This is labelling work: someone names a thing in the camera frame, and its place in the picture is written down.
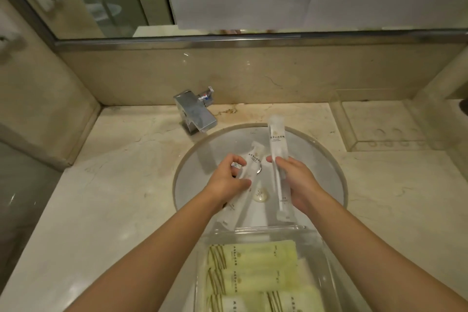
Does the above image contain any clear acrylic tray with packets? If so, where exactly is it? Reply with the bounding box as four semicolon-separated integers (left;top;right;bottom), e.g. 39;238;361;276
195;225;334;312

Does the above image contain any chrome square faucet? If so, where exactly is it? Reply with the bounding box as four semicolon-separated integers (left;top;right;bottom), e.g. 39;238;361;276
174;86;218;136

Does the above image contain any green striped toiletry packet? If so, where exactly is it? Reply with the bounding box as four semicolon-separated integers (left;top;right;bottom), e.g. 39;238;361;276
266;285;325;312
206;268;295;295
206;292;268;312
208;240;299;273

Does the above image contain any person's right hand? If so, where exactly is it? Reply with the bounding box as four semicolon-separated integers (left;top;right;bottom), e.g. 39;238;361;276
266;156;327;216

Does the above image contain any long white toiletry packet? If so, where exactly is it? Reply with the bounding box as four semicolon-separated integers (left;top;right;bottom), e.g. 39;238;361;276
268;114;296;222

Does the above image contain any person's right forearm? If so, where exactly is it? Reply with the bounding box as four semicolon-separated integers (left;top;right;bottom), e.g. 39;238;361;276
298;195;468;312

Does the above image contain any person's left forearm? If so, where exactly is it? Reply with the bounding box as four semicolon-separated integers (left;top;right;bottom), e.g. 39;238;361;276
64;189;229;312

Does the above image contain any person's left hand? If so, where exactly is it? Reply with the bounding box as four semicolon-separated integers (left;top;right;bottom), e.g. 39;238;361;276
205;154;253;211

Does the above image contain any white round sink basin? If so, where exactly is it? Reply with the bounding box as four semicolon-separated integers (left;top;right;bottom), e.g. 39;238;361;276
173;123;347;235

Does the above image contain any short white toiletry packet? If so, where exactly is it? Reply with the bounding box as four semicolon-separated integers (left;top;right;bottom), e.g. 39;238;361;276
216;141;265;230

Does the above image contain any empty clear acrylic tray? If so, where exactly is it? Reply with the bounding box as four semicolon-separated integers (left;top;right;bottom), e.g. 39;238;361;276
329;89;431;153

